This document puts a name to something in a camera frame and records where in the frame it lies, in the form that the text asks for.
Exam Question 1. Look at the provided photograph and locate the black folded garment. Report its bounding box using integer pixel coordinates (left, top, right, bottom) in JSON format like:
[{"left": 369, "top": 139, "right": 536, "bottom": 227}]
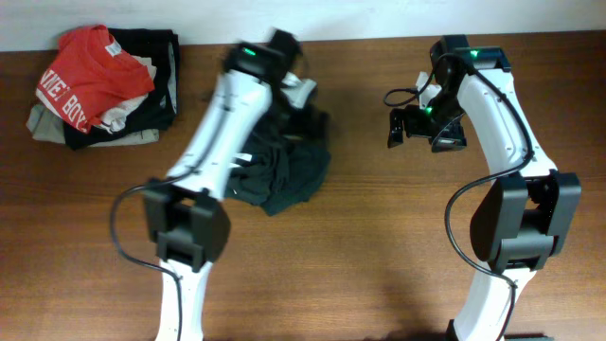
[{"left": 63, "top": 28, "right": 180, "bottom": 150}]

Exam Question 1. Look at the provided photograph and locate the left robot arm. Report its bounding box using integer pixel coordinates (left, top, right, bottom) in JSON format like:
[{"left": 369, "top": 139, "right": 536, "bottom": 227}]
[{"left": 143, "top": 29, "right": 329, "bottom": 340}]

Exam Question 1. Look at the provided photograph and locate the dark green Nike t-shirt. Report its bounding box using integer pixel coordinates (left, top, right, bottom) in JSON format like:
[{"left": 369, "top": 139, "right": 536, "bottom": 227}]
[{"left": 224, "top": 110, "right": 331, "bottom": 216}]

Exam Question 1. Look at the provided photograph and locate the beige folded garment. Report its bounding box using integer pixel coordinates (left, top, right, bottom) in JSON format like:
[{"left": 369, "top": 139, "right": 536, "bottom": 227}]
[{"left": 26, "top": 104, "right": 160, "bottom": 147}]

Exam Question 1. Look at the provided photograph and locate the red folded t-shirt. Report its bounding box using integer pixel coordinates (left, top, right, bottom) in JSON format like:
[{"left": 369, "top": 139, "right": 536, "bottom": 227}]
[{"left": 35, "top": 25, "right": 154, "bottom": 134}]

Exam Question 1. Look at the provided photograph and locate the white folded garment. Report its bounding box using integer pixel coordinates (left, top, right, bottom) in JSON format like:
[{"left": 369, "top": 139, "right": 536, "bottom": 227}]
[{"left": 97, "top": 56, "right": 157, "bottom": 134}]

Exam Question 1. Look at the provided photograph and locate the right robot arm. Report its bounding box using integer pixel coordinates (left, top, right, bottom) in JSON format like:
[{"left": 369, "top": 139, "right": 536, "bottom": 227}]
[{"left": 386, "top": 35, "right": 581, "bottom": 341}]

